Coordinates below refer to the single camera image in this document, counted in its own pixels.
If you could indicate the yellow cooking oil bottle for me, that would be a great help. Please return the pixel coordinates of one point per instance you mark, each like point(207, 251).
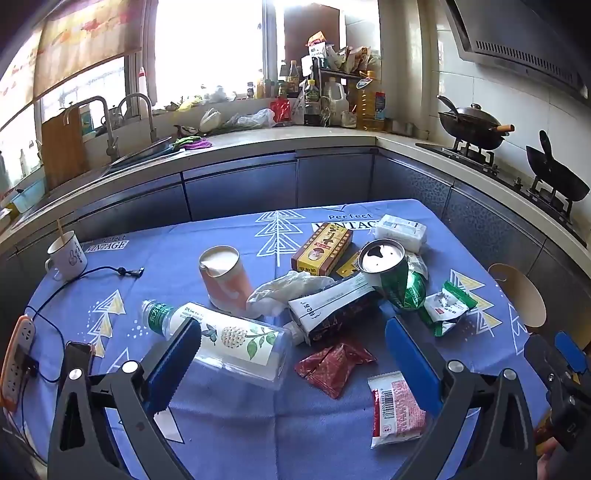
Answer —
point(369, 106)

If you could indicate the light blue basin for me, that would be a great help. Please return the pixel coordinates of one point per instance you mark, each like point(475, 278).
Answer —
point(30, 194)

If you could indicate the steel sink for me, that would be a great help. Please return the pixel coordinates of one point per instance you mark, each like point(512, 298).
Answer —
point(143, 154)

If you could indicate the person's right hand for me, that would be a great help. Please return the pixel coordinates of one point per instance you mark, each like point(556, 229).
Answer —
point(548, 461)

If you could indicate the square steel faucet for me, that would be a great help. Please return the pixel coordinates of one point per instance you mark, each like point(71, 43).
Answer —
point(108, 134)

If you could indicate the round wooden stool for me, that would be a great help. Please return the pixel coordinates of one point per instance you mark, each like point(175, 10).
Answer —
point(521, 300)

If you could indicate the white tissue pack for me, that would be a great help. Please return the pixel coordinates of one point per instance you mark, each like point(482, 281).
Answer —
point(399, 230)

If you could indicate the green white snack wrapper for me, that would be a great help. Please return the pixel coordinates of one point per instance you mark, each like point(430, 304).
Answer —
point(450, 307)

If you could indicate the kitchen window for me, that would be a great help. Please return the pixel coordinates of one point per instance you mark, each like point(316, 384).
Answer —
point(207, 41)

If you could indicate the small white plastic bag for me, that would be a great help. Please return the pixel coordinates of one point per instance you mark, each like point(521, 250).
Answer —
point(210, 121)

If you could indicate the white dark snack bag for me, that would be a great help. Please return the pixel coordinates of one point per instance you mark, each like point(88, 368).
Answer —
point(332, 309)

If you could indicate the green cloth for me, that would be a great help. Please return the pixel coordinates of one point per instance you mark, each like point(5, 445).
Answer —
point(182, 140)

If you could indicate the yellow foil packet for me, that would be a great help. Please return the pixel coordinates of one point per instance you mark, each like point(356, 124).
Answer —
point(349, 267)

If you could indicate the clear white plastic bag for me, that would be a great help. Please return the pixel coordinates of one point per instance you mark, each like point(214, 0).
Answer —
point(251, 119)

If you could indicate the blue printed tablecloth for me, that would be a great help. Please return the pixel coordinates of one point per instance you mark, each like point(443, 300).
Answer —
point(138, 258)

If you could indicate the black frying pan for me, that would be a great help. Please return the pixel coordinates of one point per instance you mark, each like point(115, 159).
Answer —
point(554, 175)

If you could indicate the gas stove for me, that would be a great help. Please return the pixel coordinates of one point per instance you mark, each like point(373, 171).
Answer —
point(508, 177)

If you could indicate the purple cloth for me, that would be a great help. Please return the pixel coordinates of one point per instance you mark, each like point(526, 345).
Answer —
point(198, 144)

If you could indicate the wooden cutting board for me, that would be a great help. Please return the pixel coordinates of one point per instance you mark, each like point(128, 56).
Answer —
point(64, 152)

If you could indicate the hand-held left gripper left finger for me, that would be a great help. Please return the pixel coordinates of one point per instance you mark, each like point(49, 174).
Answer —
point(178, 355)

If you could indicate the red plastic bag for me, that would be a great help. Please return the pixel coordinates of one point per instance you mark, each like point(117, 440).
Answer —
point(280, 110)

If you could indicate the crushed green can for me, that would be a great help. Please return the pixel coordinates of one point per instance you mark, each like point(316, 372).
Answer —
point(406, 290)

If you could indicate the grey kitchen cabinets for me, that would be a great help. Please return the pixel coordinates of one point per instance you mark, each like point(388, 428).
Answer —
point(254, 184)

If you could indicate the range hood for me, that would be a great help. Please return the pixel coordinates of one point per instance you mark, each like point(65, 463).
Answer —
point(508, 37)

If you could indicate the printed roller blind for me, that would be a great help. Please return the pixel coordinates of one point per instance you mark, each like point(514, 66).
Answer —
point(78, 41)

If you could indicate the clear plastic bottle green cap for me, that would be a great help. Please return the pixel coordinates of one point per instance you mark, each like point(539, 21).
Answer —
point(240, 341)

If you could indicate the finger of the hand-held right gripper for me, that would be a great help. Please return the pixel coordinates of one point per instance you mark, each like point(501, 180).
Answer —
point(571, 351)
point(542, 360)

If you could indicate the red snack packet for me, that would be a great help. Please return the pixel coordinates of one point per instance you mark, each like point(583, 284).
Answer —
point(334, 369)

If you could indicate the yellow red seasoning box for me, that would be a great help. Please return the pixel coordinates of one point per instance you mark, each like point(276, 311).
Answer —
point(321, 249)

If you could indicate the dark sauce bottle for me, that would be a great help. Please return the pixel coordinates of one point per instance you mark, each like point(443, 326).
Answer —
point(311, 106)

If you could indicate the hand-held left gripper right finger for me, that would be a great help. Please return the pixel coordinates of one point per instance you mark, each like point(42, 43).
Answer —
point(413, 369)

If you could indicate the wooden stick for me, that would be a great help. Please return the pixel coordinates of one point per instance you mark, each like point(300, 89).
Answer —
point(60, 230)

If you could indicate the curved steel faucet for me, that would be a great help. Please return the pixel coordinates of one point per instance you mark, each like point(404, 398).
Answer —
point(150, 120)

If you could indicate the white patterned mug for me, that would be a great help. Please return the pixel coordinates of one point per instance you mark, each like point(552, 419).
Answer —
point(69, 258)

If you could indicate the pink white snack wrapper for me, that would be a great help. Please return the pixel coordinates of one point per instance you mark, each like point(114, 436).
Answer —
point(397, 410)

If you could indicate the row of condiment bottles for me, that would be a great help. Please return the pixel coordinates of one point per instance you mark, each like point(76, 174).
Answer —
point(281, 83)

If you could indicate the peach paper cup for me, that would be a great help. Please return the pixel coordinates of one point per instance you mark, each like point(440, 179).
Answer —
point(226, 286)

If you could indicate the white orange power strip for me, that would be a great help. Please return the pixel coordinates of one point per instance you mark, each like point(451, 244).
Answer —
point(16, 360)

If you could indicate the white plastic jug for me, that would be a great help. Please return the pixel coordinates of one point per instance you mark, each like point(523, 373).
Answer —
point(337, 99)

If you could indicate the white tissue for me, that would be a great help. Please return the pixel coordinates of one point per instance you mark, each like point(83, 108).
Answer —
point(286, 288)

